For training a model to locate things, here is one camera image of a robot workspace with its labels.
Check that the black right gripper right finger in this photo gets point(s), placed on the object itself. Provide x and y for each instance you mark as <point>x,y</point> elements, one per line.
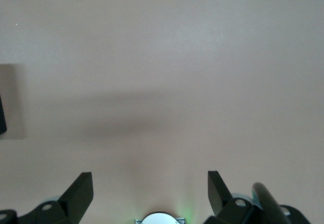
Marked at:
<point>217,196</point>

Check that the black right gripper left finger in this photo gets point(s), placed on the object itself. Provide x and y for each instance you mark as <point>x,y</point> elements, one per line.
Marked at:
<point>73,201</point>

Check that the black plastic box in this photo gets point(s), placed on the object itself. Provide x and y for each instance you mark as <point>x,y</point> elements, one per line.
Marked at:
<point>2,117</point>

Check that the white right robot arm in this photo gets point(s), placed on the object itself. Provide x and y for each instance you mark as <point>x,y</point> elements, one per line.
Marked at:
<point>159,219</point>

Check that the brown table mat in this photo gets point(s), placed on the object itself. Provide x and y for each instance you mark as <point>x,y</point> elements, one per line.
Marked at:
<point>162,57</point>

